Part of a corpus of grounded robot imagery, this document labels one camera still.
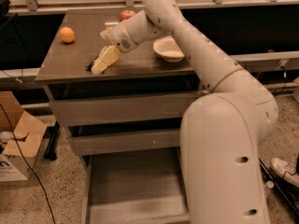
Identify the orange fruit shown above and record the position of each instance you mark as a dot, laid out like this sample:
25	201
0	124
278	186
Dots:
67	35

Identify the white paper bowl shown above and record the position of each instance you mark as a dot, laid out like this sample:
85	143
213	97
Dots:
168	49

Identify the black table leg foot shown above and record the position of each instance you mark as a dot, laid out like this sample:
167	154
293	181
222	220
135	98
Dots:
51	135

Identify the red apple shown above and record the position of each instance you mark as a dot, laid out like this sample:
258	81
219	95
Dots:
126	14

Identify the grey open bottom drawer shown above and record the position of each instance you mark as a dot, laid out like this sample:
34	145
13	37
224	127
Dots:
136	187

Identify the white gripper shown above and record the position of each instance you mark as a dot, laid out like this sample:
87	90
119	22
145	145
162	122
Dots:
120	36

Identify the grey middle drawer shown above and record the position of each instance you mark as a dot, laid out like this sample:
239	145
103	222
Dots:
122	142

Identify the grey top drawer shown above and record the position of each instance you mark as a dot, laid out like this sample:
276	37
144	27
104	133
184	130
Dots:
94	111

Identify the white sneaker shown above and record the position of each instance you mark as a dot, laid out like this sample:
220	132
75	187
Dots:
288	171

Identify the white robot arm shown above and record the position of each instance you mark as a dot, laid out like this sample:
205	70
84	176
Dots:
220	132

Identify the grey drawer cabinet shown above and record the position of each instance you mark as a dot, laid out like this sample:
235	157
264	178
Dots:
63	73

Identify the open cardboard box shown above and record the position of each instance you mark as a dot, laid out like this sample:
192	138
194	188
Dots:
21	135

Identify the black metal floor bar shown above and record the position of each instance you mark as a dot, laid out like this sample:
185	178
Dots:
287	192

